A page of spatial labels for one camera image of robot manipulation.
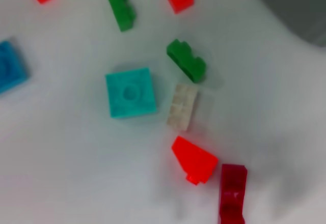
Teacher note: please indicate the white toy brick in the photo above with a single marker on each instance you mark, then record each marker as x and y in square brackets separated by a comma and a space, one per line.
[182, 107]

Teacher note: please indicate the teal square toy block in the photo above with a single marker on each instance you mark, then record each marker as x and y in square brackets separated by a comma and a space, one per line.
[130, 93]

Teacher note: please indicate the green toy brick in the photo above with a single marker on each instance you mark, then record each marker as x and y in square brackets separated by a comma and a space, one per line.
[187, 58]
[119, 5]

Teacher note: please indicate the bright red toy brick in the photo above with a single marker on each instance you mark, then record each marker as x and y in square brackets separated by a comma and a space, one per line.
[193, 157]

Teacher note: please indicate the dark red toy brick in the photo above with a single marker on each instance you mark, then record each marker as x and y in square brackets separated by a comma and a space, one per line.
[233, 193]

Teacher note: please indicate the blue square toy block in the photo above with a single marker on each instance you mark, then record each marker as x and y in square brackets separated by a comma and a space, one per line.
[10, 66]

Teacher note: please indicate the grey-green perforated storage bin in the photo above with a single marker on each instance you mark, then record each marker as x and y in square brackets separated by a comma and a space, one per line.
[293, 5]

